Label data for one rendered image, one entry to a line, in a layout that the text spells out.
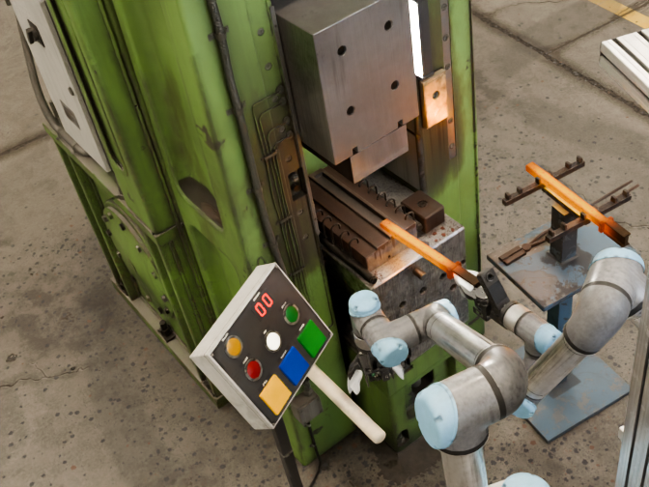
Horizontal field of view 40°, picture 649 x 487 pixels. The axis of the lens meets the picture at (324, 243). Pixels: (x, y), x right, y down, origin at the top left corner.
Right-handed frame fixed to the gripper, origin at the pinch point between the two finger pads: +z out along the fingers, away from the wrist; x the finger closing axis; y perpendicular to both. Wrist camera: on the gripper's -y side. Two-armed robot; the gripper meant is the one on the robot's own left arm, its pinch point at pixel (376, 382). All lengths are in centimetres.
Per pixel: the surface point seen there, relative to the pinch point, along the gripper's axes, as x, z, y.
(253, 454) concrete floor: -40, 93, -56
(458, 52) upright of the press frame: 56, -43, -74
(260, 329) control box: -25.2, -19.8, -12.7
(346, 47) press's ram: 15, -75, -42
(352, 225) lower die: 12, -6, -55
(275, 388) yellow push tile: -25.9, -8.7, -1.6
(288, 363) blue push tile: -20.8, -9.6, -7.5
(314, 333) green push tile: -11.4, -8.1, -16.0
